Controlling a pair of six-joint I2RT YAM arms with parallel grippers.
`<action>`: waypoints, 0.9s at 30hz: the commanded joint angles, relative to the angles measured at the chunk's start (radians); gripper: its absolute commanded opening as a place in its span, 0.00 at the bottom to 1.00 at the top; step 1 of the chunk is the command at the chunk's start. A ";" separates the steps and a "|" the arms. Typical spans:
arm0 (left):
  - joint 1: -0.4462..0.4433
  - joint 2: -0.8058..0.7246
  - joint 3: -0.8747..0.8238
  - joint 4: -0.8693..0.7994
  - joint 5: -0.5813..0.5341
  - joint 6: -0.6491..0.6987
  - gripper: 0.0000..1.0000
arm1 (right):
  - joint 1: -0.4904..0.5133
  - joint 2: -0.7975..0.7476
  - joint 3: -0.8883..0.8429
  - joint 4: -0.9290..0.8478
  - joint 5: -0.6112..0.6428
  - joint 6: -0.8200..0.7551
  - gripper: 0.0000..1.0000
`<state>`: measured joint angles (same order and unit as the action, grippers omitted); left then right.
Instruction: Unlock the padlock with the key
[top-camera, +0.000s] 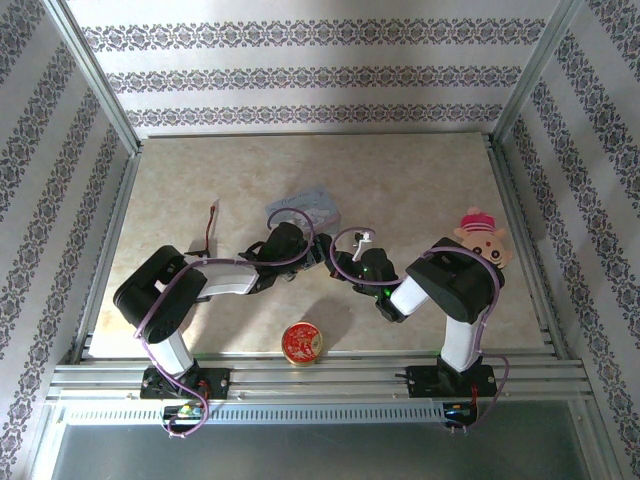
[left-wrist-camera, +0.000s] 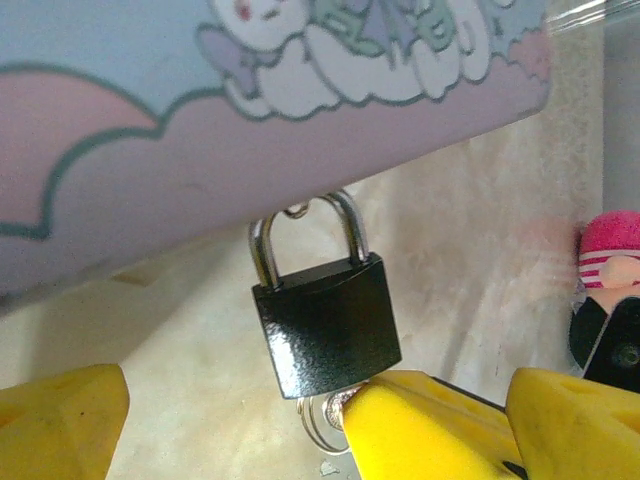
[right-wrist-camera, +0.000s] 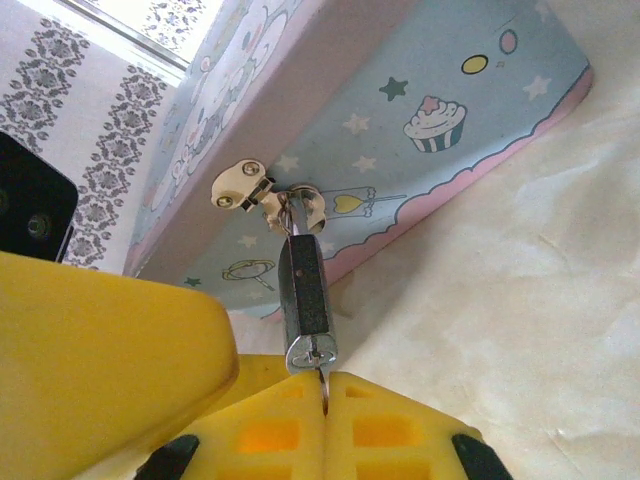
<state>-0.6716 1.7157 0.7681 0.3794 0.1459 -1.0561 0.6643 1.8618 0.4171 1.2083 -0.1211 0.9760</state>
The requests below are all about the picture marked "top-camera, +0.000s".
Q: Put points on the round red gold tin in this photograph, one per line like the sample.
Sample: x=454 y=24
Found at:
x=302 y=344

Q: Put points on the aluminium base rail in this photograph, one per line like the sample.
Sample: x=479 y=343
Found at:
x=320 y=380

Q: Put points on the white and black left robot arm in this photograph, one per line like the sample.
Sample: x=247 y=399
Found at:
x=160 y=290

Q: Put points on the aluminium side rail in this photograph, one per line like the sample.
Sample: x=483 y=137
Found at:
x=520 y=225
x=116 y=215

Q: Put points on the aluminium frame post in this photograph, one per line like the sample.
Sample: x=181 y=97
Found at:
x=97 y=80
x=537 y=70

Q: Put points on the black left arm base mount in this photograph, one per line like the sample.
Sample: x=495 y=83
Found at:
x=215 y=385

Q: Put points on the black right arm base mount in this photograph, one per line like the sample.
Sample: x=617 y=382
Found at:
x=425 y=382

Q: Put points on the pale blue card pack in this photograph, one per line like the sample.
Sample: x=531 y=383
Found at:
x=305 y=205

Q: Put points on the grey metal panel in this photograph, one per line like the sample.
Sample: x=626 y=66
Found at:
x=320 y=455

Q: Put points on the aluminium rear rail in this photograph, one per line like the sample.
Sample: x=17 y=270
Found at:
x=320 y=134

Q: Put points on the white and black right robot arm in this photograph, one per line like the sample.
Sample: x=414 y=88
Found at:
x=450 y=285

